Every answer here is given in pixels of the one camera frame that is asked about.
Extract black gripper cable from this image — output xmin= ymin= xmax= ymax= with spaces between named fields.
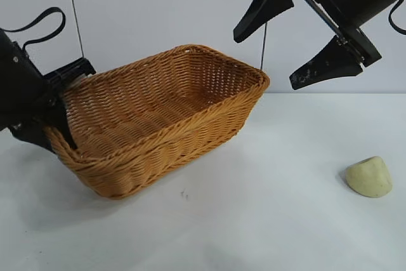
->
xmin=0 ymin=6 xmax=67 ymax=59
xmin=388 ymin=0 xmax=406 ymax=35

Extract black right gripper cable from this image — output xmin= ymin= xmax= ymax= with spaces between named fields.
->
xmin=388 ymin=0 xmax=406 ymax=35

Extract pale yellow egg yolk pastry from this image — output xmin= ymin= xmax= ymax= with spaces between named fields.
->
xmin=344 ymin=155 xmax=393 ymax=198

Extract tan woven wicker basket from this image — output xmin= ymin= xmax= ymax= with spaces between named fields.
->
xmin=43 ymin=44 xmax=271 ymax=201

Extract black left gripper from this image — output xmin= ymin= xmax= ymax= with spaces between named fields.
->
xmin=0 ymin=28 xmax=97 ymax=157

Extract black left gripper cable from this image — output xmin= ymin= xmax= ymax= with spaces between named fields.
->
xmin=0 ymin=6 xmax=67 ymax=59

